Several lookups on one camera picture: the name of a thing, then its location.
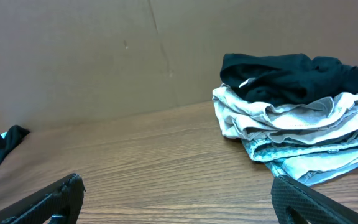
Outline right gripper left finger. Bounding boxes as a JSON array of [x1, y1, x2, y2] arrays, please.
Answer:
[[0, 174, 85, 224]]

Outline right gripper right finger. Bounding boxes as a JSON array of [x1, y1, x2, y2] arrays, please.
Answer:
[[271, 175, 358, 224]]

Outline black t-shirt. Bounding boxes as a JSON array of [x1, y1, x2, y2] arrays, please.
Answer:
[[220, 54, 358, 106]]

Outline folded light denim jeans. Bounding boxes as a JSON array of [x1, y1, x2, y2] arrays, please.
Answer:
[[242, 130, 358, 186]]

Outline folded beige trousers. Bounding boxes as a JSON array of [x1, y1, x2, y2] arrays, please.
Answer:
[[213, 85, 358, 144]]

